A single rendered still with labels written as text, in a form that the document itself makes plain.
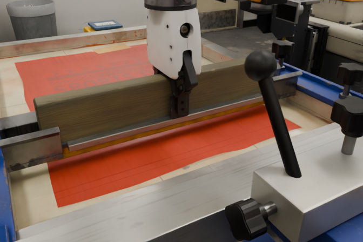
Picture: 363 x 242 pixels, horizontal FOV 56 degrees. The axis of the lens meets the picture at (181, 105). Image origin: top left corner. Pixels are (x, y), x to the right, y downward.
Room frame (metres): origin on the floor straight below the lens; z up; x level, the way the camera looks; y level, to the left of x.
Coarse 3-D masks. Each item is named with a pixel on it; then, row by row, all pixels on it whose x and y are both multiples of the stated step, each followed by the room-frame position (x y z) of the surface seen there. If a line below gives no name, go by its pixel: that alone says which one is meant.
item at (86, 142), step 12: (252, 96) 0.56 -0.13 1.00; (204, 108) 0.51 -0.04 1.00; (216, 108) 0.51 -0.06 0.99; (228, 108) 0.52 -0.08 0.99; (156, 120) 0.47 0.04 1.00; (168, 120) 0.47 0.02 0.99; (180, 120) 0.48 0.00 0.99; (108, 132) 0.43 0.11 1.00; (120, 132) 0.43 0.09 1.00; (132, 132) 0.44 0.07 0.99; (72, 144) 0.40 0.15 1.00; (84, 144) 0.40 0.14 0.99; (96, 144) 0.41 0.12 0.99
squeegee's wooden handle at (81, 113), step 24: (216, 72) 0.52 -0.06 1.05; (240, 72) 0.55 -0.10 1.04; (48, 96) 0.42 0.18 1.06; (72, 96) 0.42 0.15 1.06; (96, 96) 0.43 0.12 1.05; (120, 96) 0.45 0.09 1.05; (144, 96) 0.46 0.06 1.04; (168, 96) 0.48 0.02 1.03; (192, 96) 0.50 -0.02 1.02; (216, 96) 0.53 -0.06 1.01; (240, 96) 0.55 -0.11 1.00; (48, 120) 0.40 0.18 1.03; (72, 120) 0.41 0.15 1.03; (96, 120) 0.43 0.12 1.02; (120, 120) 0.44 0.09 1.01; (144, 120) 0.46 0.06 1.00
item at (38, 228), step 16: (96, 32) 1.03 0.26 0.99; (112, 32) 1.03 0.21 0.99; (128, 32) 1.06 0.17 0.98; (144, 32) 1.08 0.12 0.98; (0, 48) 0.89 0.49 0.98; (16, 48) 0.90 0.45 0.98; (32, 48) 0.92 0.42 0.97; (48, 48) 0.94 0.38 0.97; (64, 48) 0.96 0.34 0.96; (208, 48) 0.88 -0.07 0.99; (224, 48) 0.87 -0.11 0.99; (304, 96) 0.58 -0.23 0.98; (0, 112) 0.54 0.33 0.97; (320, 112) 0.54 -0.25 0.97; (320, 128) 0.45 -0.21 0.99; (336, 128) 0.45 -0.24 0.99; (272, 144) 0.41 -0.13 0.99; (224, 160) 0.37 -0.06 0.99; (240, 160) 0.37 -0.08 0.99; (176, 176) 0.33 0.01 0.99; (192, 176) 0.33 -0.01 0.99; (128, 192) 0.31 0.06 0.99; (144, 192) 0.31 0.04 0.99; (96, 208) 0.28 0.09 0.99; (16, 224) 0.28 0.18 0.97; (48, 224) 0.26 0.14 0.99
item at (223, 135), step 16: (128, 48) 0.98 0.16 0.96; (144, 48) 0.98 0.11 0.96; (240, 112) 0.57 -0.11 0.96; (256, 112) 0.57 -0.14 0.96; (176, 128) 0.51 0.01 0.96; (192, 128) 0.51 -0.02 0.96; (208, 128) 0.51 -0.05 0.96; (224, 128) 0.51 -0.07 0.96; (240, 128) 0.51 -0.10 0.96; (256, 128) 0.51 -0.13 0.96; (288, 128) 0.51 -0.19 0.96; (192, 144) 0.46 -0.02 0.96; (208, 144) 0.46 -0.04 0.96; (224, 144) 0.46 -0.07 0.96; (240, 144) 0.46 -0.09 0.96
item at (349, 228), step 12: (360, 216) 0.22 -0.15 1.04; (276, 228) 0.24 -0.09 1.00; (336, 228) 0.20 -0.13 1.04; (348, 228) 0.20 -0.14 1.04; (360, 228) 0.20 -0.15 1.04; (288, 240) 0.23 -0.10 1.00; (312, 240) 0.21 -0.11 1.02; (324, 240) 0.20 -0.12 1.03; (336, 240) 0.19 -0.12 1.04; (348, 240) 0.19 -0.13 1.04; (360, 240) 0.19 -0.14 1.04
